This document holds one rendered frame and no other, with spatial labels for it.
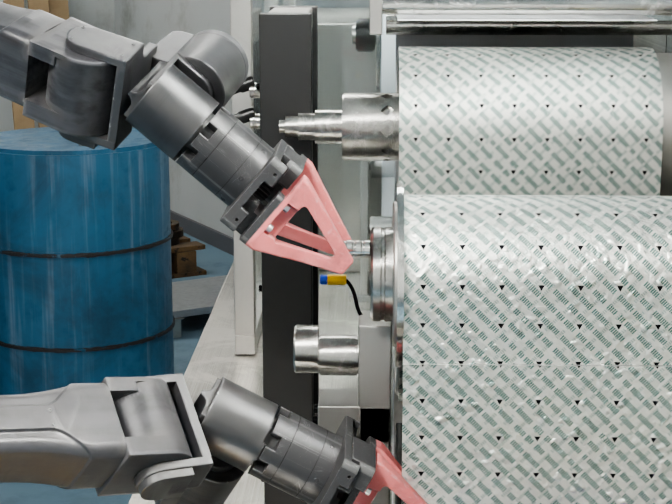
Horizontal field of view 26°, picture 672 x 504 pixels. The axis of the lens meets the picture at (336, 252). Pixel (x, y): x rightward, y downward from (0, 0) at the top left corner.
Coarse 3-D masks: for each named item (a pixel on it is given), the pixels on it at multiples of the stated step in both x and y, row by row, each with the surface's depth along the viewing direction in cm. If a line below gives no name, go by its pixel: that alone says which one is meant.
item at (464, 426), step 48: (432, 384) 110; (480, 384) 110; (528, 384) 110; (576, 384) 110; (624, 384) 110; (432, 432) 111; (480, 432) 111; (528, 432) 111; (576, 432) 111; (624, 432) 111; (432, 480) 112; (480, 480) 112; (528, 480) 112; (576, 480) 112; (624, 480) 112
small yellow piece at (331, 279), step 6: (324, 276) 121; (330, 276) 121; (336, 276) 121; (342, 276) 121; (324, 282) 121; (330, 282) 121; (336, 282) 121; (342, 282) 121; (348, 282) 121; (354, 294) 121; (354, 300) 121; (360, 312) 121
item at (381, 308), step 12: (372, 228) 115; (384, 228) 115; (372, 240) 113; (384, 240) 113; (372, 252) 112; (384, 252) 112; (372, 264) 112; (384, 264) 112; (372, 276) 112; (384, 276) 112; (372, 288) 112; (384, 288) 112; (372, 300) 112; (384, 300) 112; (372, 312) 113; (384, 312) 113
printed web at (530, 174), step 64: (448, 64) 132; (512, 64) 132; (576, 64) 132; (640, 64) 132; (448, 128) 130; (512, 128) 130; (576, 128) 130; (640, 128) 130; (448, 192) 132; (512, 192) 131; (576, 192) 131; (640, 192) 131; (448, 256) 109; (512, 256) 109; (576, 256) 109; (640, 256) 109; (448, 320) 109; (512, 320) 109; (576, 320) 109; (640, 320) 109
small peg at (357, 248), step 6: (348, 240) 114; (360, 240) 114; (366, 240) 114; (348, 246) 114; (354, 246) 114; (360, 246) 114; (366, 246) 114; (354, 252) 114; (360, 252) 114; (366, 252) 114
